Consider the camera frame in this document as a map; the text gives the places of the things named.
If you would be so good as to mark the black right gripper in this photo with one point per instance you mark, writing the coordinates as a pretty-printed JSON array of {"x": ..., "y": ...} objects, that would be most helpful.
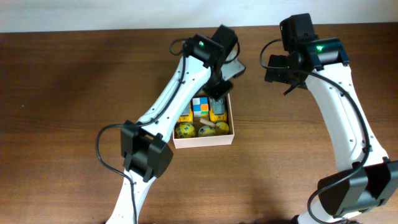
[{"x": 277, "y": 70}]

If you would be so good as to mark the yellow grey toy mixer truck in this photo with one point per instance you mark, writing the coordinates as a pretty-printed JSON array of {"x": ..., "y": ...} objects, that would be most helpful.
[{"x": 218, "y": 112}]

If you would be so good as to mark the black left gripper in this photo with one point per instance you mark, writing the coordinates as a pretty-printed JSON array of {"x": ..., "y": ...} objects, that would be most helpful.
[{"x": 217, "y": 92}]

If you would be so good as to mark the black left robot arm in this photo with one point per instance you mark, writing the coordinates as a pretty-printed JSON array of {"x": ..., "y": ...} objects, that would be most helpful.
[{"x": 206, "y": 64}]

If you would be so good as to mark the beige open cardboard box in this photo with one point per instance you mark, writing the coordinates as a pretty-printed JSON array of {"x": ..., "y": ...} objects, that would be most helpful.
[{"x": 210, "y": 140}]

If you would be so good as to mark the yellow wooden rattle drum toy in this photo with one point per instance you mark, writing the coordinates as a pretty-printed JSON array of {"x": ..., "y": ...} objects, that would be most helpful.
[{"x": 207, "y": 129}]

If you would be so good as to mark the yellow grey minion ball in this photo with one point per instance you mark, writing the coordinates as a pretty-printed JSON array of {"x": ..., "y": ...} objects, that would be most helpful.
[{"x": 222, "y": 128}]

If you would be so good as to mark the small colourful puzzle cube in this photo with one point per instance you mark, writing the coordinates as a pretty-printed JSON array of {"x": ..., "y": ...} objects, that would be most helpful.
[{"x": 200, "y": 107}]

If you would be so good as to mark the yellow grey toy dump truck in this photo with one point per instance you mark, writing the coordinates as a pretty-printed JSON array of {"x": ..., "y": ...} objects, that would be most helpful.
[{"x": 187, "y": 115}]

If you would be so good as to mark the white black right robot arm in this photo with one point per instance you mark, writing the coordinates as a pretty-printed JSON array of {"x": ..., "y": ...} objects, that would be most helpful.
[{"x": 366, "y": 178}]

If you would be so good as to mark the yellow ball with blue letters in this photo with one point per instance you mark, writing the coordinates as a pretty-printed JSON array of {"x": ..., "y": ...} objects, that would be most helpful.
[{"x": 185, "y": 130}]

